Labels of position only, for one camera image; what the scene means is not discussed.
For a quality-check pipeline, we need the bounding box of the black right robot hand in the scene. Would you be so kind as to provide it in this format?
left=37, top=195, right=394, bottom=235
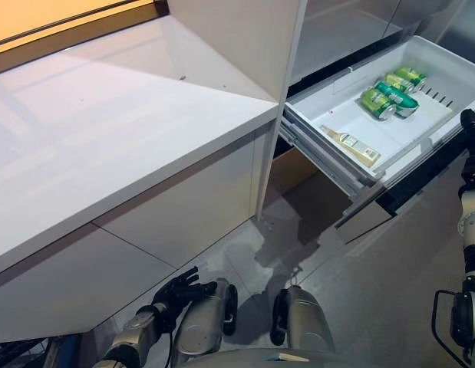
left=460, top=108, right=475, bottom=185

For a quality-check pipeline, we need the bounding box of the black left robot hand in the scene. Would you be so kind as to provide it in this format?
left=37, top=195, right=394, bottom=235
left=150, top=265, right=219, bottom=330

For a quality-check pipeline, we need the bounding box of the white fridge drawer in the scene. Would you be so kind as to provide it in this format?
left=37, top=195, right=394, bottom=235
left=279, top=34, right=475, bottom=245

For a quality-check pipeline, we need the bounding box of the tea bottle with white cap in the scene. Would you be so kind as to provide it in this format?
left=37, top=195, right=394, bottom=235
left=319, top=124, right=382, bottom=168

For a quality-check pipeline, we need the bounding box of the stainless steel fridge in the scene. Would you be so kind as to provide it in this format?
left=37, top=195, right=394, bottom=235
left=259, top=0, right=475, bottom=246

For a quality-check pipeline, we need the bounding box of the teal green drink can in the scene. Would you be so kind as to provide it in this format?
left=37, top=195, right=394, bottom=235
left=374, top=80, right=421, bottom=118

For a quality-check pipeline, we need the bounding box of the light green drink can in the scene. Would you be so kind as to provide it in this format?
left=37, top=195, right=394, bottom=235
left=360, top=87, right=397, bottom=120
left=394, top=67, right=428, bottom=88
left=382, top=73, right=414, bottom=95

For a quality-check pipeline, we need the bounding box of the grey robot torso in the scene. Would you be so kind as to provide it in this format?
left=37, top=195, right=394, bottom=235
left=179, top=347, right=338, bottom=368

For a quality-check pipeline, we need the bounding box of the silver right robot leg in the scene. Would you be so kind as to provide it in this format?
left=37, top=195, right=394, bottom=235
left=269, top=285, right=336, bottom=352

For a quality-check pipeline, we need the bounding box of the white counter cabinet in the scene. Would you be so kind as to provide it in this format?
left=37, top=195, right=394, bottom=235
left=0, top=15, right=280, bottom=342

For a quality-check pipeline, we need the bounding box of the white tall side panel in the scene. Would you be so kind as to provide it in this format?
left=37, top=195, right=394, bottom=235
left=166, top=0, right=308, bottom=222

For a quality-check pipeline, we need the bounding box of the dark framed window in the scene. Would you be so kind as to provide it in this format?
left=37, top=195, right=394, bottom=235
left=0, top=0, right=171, bottom=76

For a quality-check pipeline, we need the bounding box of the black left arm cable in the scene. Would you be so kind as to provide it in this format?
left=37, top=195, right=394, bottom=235
left=164, top=324, right=176, bottom=368

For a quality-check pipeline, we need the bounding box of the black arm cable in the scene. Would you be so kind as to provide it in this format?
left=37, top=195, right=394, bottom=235
left=431, top=290, right=472, bottom=368
left=164, top=324, right=176, bottom=368

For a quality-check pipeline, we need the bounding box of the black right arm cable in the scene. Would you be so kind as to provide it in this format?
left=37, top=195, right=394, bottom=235
left=431, top=290, right=472, bottom=368

